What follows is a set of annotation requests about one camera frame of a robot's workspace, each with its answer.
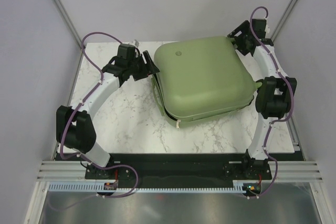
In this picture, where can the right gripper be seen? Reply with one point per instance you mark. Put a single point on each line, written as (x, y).
(243, 28)

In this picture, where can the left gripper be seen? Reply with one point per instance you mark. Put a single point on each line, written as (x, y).
(148, 68)

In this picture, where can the green suitcase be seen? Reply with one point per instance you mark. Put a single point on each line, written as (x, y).
(200, 80)

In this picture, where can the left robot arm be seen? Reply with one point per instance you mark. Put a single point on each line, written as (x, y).
(74, 123)

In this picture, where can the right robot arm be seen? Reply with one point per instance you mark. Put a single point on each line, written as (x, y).
(274, 100)

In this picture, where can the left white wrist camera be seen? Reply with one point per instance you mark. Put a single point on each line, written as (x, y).
(134, 43)

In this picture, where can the right aluminium frame post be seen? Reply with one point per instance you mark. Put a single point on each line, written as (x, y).
(283, 19)

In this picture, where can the aluminium frame post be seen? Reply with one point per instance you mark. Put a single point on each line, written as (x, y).
(283, 19)
(67, 20)

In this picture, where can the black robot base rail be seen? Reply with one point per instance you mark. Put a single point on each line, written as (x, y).
(181, 171)

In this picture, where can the left aluminium frame post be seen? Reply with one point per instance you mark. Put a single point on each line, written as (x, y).
(67, 20)

